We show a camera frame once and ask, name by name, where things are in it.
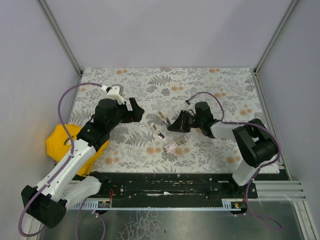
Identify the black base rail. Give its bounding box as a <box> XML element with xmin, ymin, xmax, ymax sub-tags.
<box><xmin>90</xmin><ymin>171</ymin><xmax>258</xmax><ymax>200</ymax></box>

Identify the floral table mat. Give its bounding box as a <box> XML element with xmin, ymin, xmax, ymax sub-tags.
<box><xmin>69</xmin><ymin>67</ymin><xmax>265</xmax><ymax>174</ymax></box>

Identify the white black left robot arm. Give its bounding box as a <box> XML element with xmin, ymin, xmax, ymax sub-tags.
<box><xmin>21</xmin><ymin>97</ymin><xmax>145</xmax><ymax>229</ymax></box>

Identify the white cable duct strip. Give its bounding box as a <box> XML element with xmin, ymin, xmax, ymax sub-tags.
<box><xmin>72</xmin><ymin>195</ymin><xmax>245</xmax><ymax>212</ymax></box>

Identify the aluminium frame post left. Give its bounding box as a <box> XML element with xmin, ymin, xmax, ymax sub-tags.
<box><xmin>36</xmin><ymin>0</ymin><xmax>83</xmax><ymax>76</ymax></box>

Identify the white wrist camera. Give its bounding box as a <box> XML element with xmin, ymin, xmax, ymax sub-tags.
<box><xmin>101</xmin><ymin>84</ymin><xmax>125</xmax><ymax>105</ymax></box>
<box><xmin>185</xmin><ymin>99</ymin><xmax>196</xmax><ymax>116</ymax></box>

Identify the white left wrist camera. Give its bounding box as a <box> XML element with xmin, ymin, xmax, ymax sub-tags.
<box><xmin>101</xmin><ymin>84</ymin><xmax>125</xmax><ymax>105</ymax></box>

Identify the aluminium frame rail right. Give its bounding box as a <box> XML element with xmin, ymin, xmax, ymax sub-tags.
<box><xmin>251</xmin><ymin>70</ymin><xmax>292</xmax><ymax>180</ymax></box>

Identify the yellow cloth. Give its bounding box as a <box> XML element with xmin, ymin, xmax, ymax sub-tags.
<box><xmin>45</xmin><ymin>123</ymin><xmax>110</xmax><ymax>177</ymax></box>

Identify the aluminium frame post right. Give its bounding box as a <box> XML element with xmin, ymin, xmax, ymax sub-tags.
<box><xmin>253</xmin><ymin>0</ymin><xmax>300</xmax><ymax>76</ymax></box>

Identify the aluminium frame post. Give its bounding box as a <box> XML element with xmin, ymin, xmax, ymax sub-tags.
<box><xmin>253</xmin><ymin>0</ymin><xmax>300</xmax><ymax>76</ymax></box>
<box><xmin>36</xmin><ymin>0</ymin><xmax>83</xmax><ymax>76</ymax></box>

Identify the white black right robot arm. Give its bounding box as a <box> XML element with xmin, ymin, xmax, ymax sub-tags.
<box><xmin>167</xmin><ymin>101</ymin><xmax>281</xmax><ymax>186</ymax></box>

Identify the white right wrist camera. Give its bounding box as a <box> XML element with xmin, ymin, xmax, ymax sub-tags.
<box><xmin>185</xmin><ymin>99</ymin><xmax>196</xmax><ymax>116</ymax></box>

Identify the red white staple box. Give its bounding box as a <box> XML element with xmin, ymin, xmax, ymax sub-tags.
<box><xmin>163</xmin><ymin>136</ymin><xmax>188</xmax><ymax>154</ymax></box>

